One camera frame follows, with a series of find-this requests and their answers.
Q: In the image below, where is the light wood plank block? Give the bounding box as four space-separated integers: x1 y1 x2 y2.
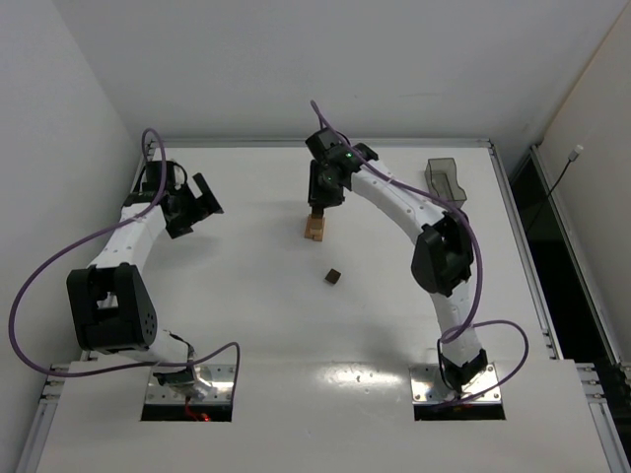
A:
305 229 324 241

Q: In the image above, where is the dark wood small cube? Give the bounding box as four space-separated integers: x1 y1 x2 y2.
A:
324 268 341 285

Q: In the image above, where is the grey transparent plastic tray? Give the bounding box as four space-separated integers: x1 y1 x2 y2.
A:
425 158 467 209

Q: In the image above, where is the light wood long block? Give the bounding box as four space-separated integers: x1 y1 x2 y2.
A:
307 215 325 232

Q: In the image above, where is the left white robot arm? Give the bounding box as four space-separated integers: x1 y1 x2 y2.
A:
66 161 223 394

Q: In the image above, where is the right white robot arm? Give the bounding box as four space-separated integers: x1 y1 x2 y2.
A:
306 128 487 393

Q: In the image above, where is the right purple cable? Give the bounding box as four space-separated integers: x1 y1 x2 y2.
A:
310 100 529 410

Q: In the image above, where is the purple cable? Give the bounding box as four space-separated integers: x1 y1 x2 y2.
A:
7 127 241 379
310 100 529 410

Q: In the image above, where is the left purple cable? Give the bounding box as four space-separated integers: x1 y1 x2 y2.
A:
7 127 241 379

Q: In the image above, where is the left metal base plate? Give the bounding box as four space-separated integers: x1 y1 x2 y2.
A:
144 364 236 406

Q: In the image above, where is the metal base plate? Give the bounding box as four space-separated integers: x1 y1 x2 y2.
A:
144 364 236 406
409 364 502 407

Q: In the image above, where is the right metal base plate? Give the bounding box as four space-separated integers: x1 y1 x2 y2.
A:
409 364 502 407

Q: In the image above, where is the black wall cable white plug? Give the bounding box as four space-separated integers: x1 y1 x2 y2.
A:
539 144 584 208

